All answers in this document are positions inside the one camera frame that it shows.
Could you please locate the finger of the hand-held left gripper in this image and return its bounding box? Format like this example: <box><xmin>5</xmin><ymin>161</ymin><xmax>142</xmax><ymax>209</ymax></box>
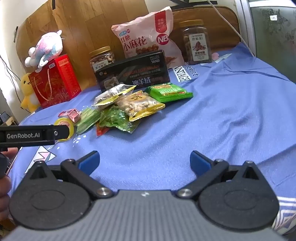
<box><xmin>50</xmin><ymin>125</ymin><xmax>71</xmax><ymax>142</ymax></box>

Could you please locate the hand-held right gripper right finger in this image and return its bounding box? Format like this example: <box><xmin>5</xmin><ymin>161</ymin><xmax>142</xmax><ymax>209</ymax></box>
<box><xmin>177</xmin><ymin>151</ymin><xmax>267</xmax><ymax>200</ymax></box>

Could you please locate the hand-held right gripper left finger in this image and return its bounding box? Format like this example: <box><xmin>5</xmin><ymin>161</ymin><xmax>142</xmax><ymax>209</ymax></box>
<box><xmin>24</xmin><ymin>151</ymin><xmax>114</xmax><ymax>200</ymax></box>

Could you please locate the pale green striped packet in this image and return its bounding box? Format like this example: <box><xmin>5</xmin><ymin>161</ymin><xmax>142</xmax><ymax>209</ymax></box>
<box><xmin>76</xmin><ymin>107</ymin><xmax>102</xmax><ymax>135</ymax></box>

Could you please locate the red snack packet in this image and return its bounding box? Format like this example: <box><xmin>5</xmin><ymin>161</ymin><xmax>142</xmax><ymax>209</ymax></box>
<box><xmin>95</xmin><ymin>123</ymin><xmax>111</xmax><ymax>138</ymax></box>

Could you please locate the bright green crinkled packet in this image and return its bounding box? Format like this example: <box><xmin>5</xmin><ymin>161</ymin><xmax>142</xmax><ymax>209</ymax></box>
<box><xmin>99</xmin><ymin>107</ymin><xmax>140</xmax><ymax>134</ymax></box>

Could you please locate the yellow nut packet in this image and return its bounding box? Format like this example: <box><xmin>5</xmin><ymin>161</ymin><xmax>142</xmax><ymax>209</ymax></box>
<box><xmin>115</xmin><ymin>91</ymin><xmax>166</xmax><ymax>122</ymax></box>

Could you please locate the green packet with yellow label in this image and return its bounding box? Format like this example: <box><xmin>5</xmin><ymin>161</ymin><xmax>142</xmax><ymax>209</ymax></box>
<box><xmin>144</xmin><ymin>83</ymin><xmax>193</xmax><ymax>103</ymax></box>

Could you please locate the black snack box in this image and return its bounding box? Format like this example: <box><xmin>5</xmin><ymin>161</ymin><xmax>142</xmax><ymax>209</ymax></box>
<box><xmin>94</xmin><ymin>50</ymin><xmax>171</xmax><ymax>93</ymax></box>

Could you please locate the person's left hand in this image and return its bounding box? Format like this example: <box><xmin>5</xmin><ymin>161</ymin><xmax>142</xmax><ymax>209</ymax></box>
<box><xmin>0</xmin><ymin>147</ymin><xmax>18</xmax><ymax>223</ymax></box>

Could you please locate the small pink box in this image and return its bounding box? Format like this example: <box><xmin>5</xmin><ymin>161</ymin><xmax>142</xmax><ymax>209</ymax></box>
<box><xmin>58</xmin><ymin>108</ymin><xmax>81</xmax><ymax>123</ymax></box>

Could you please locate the blue printed blanket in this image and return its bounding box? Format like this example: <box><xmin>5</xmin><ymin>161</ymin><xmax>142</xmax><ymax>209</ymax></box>
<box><xmin>7</xmin><ymin>43</ymin><xmax>296</xmax><ymax>238</ymax></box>

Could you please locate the yellow duck plush toy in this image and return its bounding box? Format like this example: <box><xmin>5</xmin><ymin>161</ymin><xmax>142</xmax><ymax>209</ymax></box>
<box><xmin>20</xmin><ymin>72</ymin><xmax>41</xmax><ymax>113</ymax></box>

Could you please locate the red gift box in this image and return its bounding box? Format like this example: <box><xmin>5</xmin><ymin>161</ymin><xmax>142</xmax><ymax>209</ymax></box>
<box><xmin>28</xmin><ymin>54</ymin><xmax>82</xmax><ymax>109</ymax></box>

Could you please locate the clear seed packet yellow trim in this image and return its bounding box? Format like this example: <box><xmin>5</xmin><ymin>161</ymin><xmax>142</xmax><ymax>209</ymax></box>
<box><xmin>92</xmin><ymin>84</ymin><xmax>137</xmax><ymax>110</ymax></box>

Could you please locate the short gold-lid nut jar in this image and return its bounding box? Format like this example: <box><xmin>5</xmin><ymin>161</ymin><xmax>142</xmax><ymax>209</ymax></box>
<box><xmin>89</xmin><ymin>46</ymin><xmax>116</xmax><ymax>72</ymax></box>

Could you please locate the pink white plush toy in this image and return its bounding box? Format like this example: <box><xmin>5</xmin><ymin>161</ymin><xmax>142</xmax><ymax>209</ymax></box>
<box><xmin>24</xmin><ymin>30</ymin><xmax>64</xmax><ymax>69</ymax></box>

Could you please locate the wooden headboard panel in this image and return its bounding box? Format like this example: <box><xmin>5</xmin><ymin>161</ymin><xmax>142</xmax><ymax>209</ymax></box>
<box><xmin>16</xmin><ymin>0</ymin><xmax>149</xmax><ymax>93</ymax></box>

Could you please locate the tall gold-lid nut jar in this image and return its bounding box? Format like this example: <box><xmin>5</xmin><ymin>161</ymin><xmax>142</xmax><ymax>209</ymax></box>
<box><xmin>179</xmin><ymin>20</ymin><xmax>213</xmax><ymax>65</ymax></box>

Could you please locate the pink snack bag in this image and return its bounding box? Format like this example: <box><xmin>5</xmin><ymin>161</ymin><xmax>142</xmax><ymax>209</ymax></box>
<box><xmin>111</xmin><ymin>6</ymin><xmax>185</xmax><ymax>70</ymax></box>

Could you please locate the brown rounded board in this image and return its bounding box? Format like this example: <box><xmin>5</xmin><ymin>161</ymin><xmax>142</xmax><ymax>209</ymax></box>
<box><xmin>172</xmin><ymin>6</ymin><xmax>240</xmax><ymax>64</ymax></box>

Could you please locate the floral frosted glass door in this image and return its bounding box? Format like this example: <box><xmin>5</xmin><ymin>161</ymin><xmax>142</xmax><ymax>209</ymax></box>
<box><xmin>251</xmin><ymin>6</ymin><xmax>296</xmax><ymax>81</ymax></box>

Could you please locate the black cable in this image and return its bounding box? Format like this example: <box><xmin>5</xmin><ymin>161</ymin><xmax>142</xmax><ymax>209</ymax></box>
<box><xmin>0</xmin><ymin>55</ymin><xmax>22</xmax><ymax>103</ymax></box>

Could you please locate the white cable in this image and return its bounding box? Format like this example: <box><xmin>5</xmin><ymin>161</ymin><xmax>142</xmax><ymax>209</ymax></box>
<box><xmin>207</xmin><ymin>0</ymin><xmax>256</xmax><ymax>57</ymax></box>

